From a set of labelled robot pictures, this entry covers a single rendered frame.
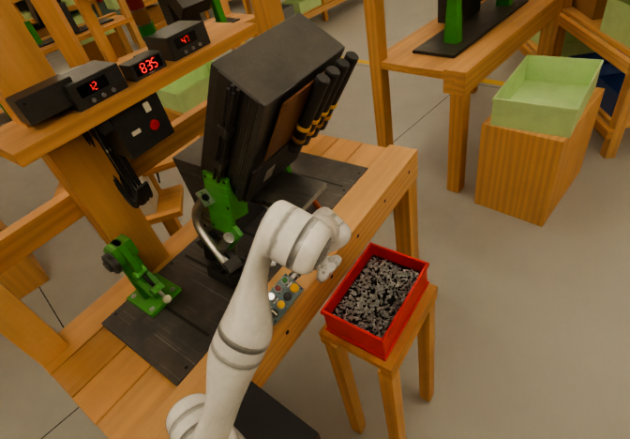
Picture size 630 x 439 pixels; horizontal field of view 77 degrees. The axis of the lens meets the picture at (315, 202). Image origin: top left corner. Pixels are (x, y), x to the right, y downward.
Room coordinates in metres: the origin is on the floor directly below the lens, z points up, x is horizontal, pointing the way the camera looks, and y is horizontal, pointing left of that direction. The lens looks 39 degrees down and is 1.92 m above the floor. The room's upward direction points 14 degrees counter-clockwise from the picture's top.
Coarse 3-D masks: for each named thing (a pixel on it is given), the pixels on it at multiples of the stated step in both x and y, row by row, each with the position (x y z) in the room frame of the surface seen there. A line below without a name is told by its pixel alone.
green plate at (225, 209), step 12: (204, 180) 1.07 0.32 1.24; (216, 180) 1.03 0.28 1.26; (228, 180) 1.00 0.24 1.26; (216, 192) 1.03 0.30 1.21; (228, 192) 0.99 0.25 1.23; (216, 204) 1.03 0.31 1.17; (228, 204) 0.99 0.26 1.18; (240, 204) 1.02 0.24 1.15; (216, 216) 1.03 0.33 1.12; (228, 216) 0.99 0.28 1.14; (240, 216) 1.01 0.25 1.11; (216, 228) 1.03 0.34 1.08; (228, 228) 0.99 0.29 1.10
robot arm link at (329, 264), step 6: (324, 258) 0.70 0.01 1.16; (330, 258) 0.72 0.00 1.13; (336, 258) 0.72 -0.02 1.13; (324, 264) 0.71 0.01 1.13; (330, 264) 0.71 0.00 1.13; (336, 264) 0.71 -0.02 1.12; (318, 270) 0.69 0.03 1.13; (324, 270) 0.69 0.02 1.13; (330, 270) 0.69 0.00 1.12; (318, 276) 0.68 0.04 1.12; (324, 276) 0.67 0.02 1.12
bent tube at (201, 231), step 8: (200, 192) 1.04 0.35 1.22; (208, 192) 1.05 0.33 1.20; (200, 200) 1.02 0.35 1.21; (208, 200) 1.04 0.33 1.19; (192, 208) 1.06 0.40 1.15; (200, 208) 1.04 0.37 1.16; (192, 216) 1.06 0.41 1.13; (200, 216) 1.06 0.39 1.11; (200, 224) 1.05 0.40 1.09; (200, 232) 1.03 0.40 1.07; (208, 240) 1.01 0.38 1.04; (208, 248) 1.00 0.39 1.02; (216, 248) 0.99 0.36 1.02; (216, 256) 0.97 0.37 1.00; (224, 256) 0.97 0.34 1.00
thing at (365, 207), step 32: (384, 160) 1.42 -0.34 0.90; (416, 160) 1.43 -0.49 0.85; (352, 192) 1.25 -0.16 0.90; (384, 192) 1.21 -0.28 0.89; (352, 224) 1.07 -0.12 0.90; (352, 256) 1.02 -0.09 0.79; (320, 288) 0.87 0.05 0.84; (288, 320) 0.74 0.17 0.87; (192, 384) 0.60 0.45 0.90; (256, 384) 0.61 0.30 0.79; (160, 416) 0.53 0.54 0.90
